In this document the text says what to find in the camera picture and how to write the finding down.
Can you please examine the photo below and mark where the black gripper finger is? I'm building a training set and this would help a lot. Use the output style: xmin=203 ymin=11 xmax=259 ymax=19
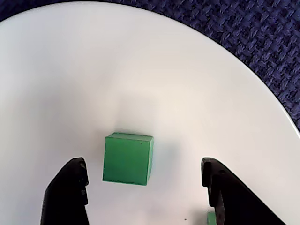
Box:
xmin=201 ymin=157 xmax=286 ymax=225
xmin=40 ymin=157 xmax=91 ymax=225

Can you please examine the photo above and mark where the green cube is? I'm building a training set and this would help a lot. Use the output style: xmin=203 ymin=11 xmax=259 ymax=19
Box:
xmin=207 ymin=211 xmax=218 ymax=225
xmin=102 ymin=132 xmax=155 ymax=186

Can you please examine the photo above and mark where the white round plate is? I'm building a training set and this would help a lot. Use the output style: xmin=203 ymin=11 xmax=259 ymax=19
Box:
xmin=0 ymin=1 xmax=300 ymax=225

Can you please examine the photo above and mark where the blue woven table cloth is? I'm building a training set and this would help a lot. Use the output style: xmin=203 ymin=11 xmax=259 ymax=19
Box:
xmin=0 ymin=0 xmax=300 ymax=139

